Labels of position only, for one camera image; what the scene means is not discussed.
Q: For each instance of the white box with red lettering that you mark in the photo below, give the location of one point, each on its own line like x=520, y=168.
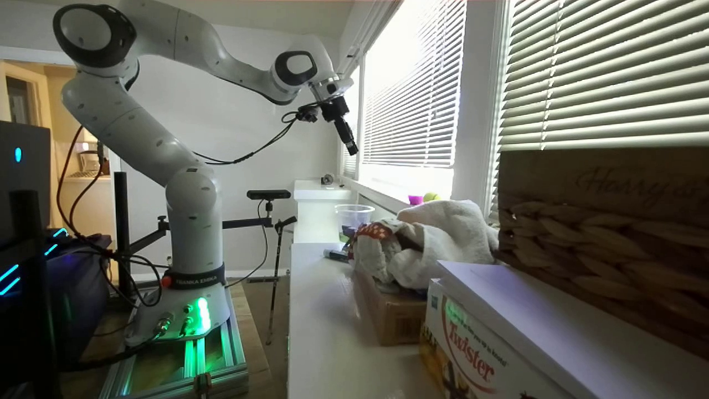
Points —
x=532, y=334

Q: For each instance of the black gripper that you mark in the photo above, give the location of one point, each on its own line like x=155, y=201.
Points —
x=333, y=109

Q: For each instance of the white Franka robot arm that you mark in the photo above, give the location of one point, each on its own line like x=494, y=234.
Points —
x=184, y=201

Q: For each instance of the purple bowl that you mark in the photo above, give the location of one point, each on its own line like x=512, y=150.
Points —
x=415, y=201

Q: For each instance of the jar in doorway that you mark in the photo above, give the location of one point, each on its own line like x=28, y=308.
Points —
x=89, y=162

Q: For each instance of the white cloth with red trim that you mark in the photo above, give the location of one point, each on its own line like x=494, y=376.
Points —
x=436, y=237

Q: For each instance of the wide white window blind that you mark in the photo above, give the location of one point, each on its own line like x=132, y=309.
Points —
x=414, y=90

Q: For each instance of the black upright post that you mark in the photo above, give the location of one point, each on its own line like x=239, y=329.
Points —
x=122, y=230

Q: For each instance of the narrow white window blind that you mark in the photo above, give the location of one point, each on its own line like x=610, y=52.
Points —
x=606, y=74

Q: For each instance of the black camera bar on stand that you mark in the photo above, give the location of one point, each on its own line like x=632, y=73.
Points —
x=268, y=194

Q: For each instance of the green and white marker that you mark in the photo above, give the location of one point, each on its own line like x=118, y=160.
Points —
x=337, y=257

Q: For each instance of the clear plastic cup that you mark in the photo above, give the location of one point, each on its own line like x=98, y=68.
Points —
x=355, y=220

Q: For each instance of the brown cardboard box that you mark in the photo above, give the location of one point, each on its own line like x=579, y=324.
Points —
x=388, y=312

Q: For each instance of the wicker basket with wooden rim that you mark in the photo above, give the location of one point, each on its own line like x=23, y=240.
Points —
x=613, y=237

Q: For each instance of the black monitor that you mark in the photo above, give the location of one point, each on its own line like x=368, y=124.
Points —
x=23, y=178

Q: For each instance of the black tripod pole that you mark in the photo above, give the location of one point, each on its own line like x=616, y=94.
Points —
x=275, y=280

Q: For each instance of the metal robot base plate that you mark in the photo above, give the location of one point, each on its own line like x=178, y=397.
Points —
x=190, y=347

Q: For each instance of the dark bag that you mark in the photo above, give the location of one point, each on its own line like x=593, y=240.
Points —
x=78, y=296

